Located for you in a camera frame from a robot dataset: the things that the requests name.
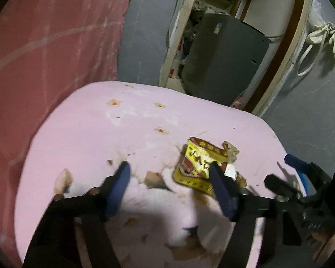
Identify white paper scrap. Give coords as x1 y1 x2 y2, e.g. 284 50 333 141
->
224 163 238 181

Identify white hose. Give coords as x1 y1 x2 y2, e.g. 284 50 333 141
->
297 33 329 77

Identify blue plastic bin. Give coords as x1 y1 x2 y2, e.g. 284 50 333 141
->
298 171 309 198

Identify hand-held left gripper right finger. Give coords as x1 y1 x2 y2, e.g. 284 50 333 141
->
209 162 302 268

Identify white door frame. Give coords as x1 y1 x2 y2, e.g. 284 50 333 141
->
159 0 311 118

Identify person's right hand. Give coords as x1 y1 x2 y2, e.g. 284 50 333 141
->
307 227 335 261

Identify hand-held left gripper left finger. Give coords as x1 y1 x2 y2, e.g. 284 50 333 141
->
22 160 132 268

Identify pink checked cloth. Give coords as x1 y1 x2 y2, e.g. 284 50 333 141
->
0 0 132 268

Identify grey cabinet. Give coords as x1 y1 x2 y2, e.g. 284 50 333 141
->
181 13 271 107

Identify brown crumbly scrap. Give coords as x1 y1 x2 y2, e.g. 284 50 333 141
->
222 141 240 157

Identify brown peel piece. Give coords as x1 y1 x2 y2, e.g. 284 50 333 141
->
143 170 175 192

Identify pale shell piece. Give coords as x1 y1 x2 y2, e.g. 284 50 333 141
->
53 169 74 196

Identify white work gloves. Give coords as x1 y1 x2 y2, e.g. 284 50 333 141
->
305 22 335 61

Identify yellow and red snack packet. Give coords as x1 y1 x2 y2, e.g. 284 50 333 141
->
173 137 231 199

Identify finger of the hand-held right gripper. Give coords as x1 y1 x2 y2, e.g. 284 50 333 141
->
284 153 333 186
264 174 303 202

